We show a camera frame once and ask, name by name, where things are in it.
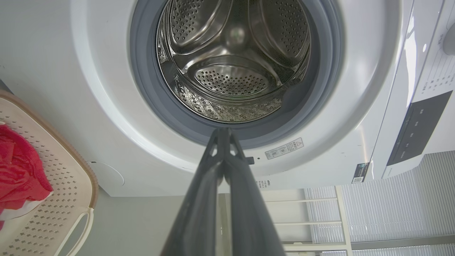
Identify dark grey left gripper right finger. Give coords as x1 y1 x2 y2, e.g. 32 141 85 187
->
218 128 287 256

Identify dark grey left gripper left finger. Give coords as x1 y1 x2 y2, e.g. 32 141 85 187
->
161 129 226 256

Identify red garment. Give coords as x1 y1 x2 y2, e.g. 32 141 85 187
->
0 124 54 230

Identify dark label sticker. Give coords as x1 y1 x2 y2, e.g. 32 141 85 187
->
352 162 370 184

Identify cream perforated laundry basket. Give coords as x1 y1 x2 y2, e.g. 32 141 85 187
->
0 90 99 256

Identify stainless steel washing machine drum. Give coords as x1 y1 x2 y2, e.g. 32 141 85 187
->
156 0 311 124

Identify black appliance control panel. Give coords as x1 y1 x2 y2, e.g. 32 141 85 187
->
386 91 454 166

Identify grey warning label sticker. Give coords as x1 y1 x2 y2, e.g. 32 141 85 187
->
265 138 304 160

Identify round white filter cover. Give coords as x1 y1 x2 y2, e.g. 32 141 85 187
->
88 162 125 187

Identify grey rubber door gasket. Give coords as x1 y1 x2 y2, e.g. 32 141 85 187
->
130 0 344 150

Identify white window blinds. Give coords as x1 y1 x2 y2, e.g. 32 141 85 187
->
304 151 455 256

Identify white front-load washing machine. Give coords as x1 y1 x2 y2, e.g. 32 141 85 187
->
0 0 455 198

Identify white metal frame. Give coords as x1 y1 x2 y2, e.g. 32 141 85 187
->
261 185 353 256

